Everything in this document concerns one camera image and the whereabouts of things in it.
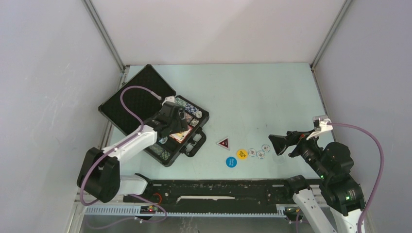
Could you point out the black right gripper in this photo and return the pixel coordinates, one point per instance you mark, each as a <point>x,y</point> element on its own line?
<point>280,142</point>

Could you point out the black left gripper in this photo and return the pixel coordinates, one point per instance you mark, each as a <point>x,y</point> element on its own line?
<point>182,124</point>

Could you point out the red playing card deck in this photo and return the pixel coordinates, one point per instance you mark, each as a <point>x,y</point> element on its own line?
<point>181,136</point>

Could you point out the red triangular all-in button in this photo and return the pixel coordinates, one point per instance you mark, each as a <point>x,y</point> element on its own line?
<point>224,143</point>

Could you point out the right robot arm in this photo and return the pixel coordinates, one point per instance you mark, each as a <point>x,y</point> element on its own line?
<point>332,164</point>

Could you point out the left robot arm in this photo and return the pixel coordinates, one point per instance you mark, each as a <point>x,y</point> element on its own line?
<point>100,172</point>

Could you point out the black poker set case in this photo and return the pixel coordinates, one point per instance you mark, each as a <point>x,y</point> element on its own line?
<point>144,105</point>

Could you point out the clear round dealer button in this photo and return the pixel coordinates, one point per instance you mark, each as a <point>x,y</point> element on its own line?
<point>278,159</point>

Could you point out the purple orange chip stack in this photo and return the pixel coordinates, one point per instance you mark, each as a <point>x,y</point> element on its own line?
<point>188,118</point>

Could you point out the grey white chip stack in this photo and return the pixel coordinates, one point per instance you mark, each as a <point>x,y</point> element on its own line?
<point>194,122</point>

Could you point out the light blue chip stack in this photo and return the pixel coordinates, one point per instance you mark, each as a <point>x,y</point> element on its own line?
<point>163,140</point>

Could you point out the yellow big blind button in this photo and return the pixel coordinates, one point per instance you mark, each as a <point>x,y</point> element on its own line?
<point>242,154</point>

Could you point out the blue small blind button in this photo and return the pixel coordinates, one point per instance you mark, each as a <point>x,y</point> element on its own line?
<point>231,162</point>

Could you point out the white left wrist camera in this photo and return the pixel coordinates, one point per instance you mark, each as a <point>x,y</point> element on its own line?
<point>169,99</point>

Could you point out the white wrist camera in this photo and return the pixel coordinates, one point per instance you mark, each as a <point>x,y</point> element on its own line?
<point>169,99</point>
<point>322,124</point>

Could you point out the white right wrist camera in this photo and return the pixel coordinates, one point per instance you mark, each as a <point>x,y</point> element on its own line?
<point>322,124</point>

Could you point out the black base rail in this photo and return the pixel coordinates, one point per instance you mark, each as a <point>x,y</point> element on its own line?
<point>238,197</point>

